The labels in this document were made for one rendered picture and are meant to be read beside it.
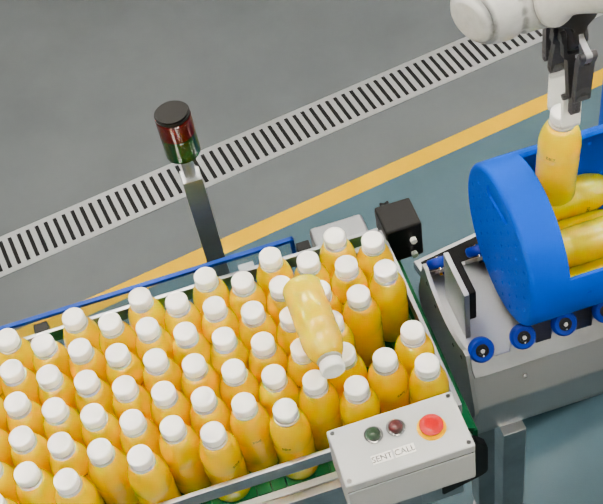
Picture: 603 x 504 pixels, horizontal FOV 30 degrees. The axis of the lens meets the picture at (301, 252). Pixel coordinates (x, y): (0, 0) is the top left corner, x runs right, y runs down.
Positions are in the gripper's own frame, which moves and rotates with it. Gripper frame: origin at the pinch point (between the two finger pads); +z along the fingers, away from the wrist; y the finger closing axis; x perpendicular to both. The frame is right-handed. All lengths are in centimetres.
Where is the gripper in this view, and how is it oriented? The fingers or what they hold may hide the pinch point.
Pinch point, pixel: (564, 99)
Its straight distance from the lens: 174.3
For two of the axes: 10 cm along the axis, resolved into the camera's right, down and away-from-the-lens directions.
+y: -2.8, -7.2, 6.4
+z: 1.3, 6.3, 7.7
